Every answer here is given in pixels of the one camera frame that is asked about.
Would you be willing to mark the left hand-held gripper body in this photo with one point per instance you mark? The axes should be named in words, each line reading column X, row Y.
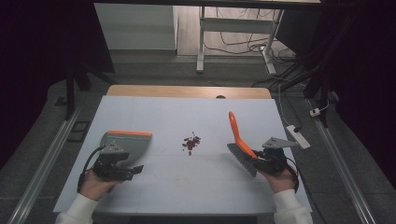
column 109, row 169

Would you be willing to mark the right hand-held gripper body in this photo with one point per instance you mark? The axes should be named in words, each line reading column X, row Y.
column 275, row 160

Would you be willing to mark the orange brush with grey bristles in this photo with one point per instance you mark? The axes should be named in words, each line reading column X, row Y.
column 239, row 135

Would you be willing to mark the grey dustpan with orange edge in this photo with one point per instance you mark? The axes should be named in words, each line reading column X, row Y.
column 137, row 146

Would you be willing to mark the pile of red beans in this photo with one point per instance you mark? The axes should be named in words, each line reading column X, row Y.
column 191, row 143

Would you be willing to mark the person's right hand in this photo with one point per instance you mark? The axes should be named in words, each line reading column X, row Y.
column 280, row 182

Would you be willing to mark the person's left hand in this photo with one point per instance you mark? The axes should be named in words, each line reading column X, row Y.
column 93, row 186

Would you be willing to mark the white power strip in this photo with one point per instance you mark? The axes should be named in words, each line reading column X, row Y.
column 298, row 137

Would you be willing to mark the black floor plate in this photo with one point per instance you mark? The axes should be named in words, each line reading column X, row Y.
column 78, row 131

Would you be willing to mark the small white adapter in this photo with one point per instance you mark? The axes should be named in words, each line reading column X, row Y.
column 315, row 112

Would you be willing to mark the white table mat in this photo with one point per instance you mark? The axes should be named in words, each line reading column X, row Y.
column 193, row 183

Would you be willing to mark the black metal stand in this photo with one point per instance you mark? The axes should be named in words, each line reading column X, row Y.
column 70, row 90

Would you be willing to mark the black tripod stand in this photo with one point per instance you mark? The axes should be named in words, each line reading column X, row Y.
column 323, row 77

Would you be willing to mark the wooden table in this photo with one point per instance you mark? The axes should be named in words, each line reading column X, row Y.
column 186, row 91

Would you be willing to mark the white cabinet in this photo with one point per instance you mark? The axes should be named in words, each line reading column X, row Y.
column 134, row 28

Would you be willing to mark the aluminium rail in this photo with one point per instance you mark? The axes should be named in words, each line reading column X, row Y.
column 46, row 161
column 342, row 168

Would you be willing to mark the white desk frame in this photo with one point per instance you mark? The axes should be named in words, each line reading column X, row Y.
column 236, row 25

